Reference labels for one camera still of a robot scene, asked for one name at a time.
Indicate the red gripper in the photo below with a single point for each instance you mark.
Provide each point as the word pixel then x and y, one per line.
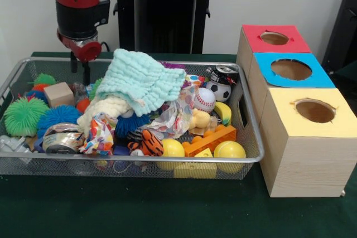
pixel 89 51

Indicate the clear bottle with blue label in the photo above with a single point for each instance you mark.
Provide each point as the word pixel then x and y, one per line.
pixel 79 91

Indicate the mint green muslin cloth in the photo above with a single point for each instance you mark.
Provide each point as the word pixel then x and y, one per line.
pixel 139 79

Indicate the polka dot cloth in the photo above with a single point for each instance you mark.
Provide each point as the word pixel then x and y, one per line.
pixel 99 135
pixel 178 115

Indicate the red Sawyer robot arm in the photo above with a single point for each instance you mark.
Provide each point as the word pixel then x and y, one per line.
pixel 78 12

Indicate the wooden three-hole box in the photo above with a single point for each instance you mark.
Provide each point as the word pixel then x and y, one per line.
pixel 306 160

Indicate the plain wooden cube block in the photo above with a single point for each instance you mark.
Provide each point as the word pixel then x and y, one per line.
pixel 59 94

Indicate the cream muslin cloth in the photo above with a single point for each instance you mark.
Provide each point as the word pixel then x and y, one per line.
pixel 106 108

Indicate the blue spiky ball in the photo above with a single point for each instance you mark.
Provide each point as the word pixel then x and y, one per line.
pixel 60 118

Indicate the crushed cream can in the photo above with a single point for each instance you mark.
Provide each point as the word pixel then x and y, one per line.
pixel 64 139

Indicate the green spiky ball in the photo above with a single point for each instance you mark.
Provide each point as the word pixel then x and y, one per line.
pixel 23 115

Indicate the white baseball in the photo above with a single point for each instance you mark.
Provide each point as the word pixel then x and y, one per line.
pixel 205 100

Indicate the small soccer ball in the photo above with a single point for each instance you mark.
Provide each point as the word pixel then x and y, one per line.
pixel 220 91

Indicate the dark green table cloth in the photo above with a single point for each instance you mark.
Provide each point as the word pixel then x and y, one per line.
pixel 348 71
pixel 139 210

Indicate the black upright stand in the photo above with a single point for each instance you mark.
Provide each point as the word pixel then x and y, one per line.
pixel 343 26

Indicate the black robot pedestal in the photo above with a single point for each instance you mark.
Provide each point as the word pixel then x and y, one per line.
pixel 164 20

